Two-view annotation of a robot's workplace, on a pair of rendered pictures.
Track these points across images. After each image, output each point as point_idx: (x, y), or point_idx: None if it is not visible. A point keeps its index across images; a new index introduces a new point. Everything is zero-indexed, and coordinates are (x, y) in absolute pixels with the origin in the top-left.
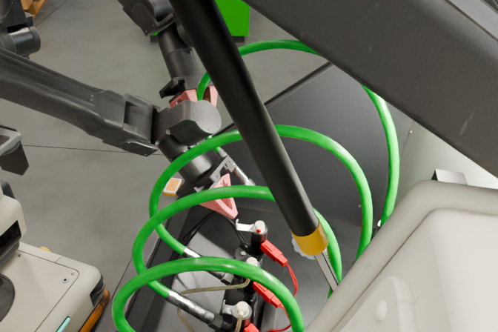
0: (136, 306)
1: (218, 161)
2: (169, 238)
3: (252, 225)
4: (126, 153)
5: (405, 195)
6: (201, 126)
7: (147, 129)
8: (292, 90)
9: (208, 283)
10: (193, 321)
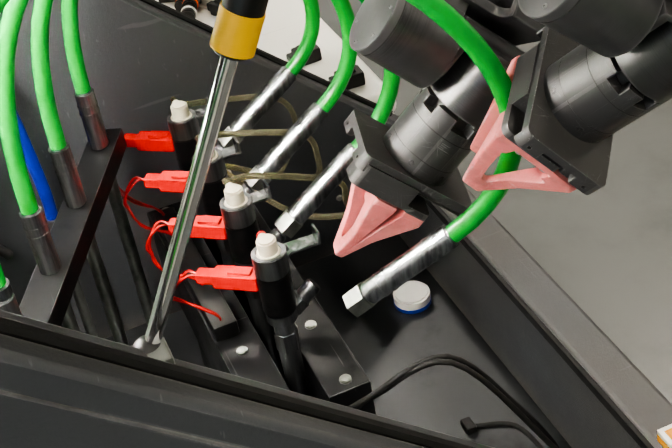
0: (490, 293)
1: (380, 152)
2: (373, 111)
3: (287, 252)
4: None
5: None
6: (364, 5)
7: None
8: (406, 425)
9: None
10: (419, 410)
